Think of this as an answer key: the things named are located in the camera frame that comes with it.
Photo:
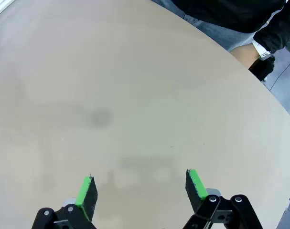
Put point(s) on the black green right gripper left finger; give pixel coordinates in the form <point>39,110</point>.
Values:
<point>87,198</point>

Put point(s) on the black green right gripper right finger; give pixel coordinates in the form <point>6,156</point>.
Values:
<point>193,190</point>

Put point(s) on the person's left forearm black sleeve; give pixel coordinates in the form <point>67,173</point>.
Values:
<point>278,33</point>

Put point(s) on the person's left hand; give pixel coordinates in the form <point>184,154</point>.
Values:
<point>245,55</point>

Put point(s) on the black boxy object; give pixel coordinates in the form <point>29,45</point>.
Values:
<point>261,68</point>

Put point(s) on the white wrist watch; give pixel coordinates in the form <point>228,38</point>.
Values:
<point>260,50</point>

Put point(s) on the person's blue jeans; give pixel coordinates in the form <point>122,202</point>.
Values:
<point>218,33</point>

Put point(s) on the person in black jacket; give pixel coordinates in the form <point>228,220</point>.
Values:
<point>230,12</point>

